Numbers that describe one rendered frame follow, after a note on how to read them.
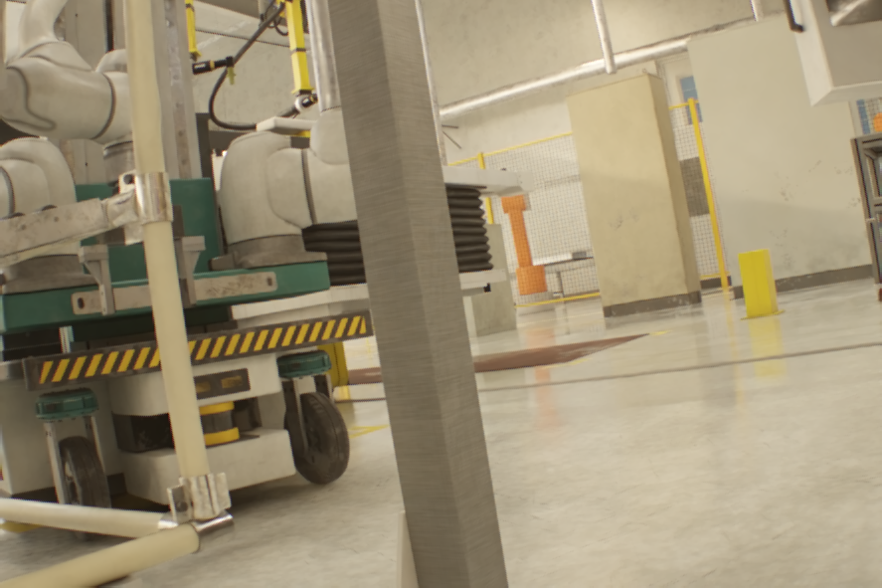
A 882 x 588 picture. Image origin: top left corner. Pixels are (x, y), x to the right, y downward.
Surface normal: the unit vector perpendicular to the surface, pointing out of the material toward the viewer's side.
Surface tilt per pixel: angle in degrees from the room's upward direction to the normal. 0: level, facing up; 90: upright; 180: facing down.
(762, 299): 90
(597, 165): 90
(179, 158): 90
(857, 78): 86
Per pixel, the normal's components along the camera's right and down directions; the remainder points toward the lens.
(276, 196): 0.18, -0.03
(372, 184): -0.56, 0.05
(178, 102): 0.64, -0.14
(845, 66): -0.18, -0.09
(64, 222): 0.83, -0.16
